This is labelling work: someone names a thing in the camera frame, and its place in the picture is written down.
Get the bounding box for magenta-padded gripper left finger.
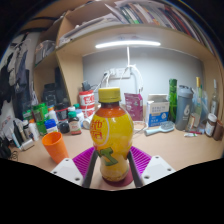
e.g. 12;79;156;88
50;146;100;189

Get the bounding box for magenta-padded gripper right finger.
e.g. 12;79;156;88
127;145;177;189

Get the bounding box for yellow drink bottle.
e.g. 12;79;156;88
89;87;135;184

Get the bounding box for orange plastic cup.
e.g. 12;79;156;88
41;131;70;165

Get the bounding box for light blue hairbrush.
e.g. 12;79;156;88
144;120;176;137

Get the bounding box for dark bottle with green cap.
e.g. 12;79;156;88
67;110;83;136

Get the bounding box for white bottle with blue cap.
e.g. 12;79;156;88
44;118;59;135

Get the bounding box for small silver flask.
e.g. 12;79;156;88
19;138;35;152

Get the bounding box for white bottle with orange cap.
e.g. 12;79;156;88
28;118;41;142

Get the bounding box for white and blue box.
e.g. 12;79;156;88
145;93;171;128

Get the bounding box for green transparent container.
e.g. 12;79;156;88
32;102;49;124

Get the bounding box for grey shaker bottle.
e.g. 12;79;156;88
174;84;194;132

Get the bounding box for magenta pouch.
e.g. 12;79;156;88
123;92;144;122

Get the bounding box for dark jar with white lid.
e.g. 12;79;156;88
204;113;218;138

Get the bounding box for tall green bottle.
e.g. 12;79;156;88
168;78;179;124

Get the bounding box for brown mug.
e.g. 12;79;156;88
213;119;224;142

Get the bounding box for red and white canister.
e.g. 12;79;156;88
78;89;97;118

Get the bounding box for black electronic device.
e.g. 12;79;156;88
42;82;64;107

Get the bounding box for tall yellow-capped bottle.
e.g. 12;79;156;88
191;76;203;131

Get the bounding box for clear glass bottle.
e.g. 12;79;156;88
209;78;221;118

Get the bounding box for hanging dark clothes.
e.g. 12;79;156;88
0;33;38;118

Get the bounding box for white power strip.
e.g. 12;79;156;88
108;67;132;80

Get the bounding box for white desk lamp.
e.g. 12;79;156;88
94;39;162;98

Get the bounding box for wooden shelf unit with books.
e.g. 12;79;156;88
31;0;224;111

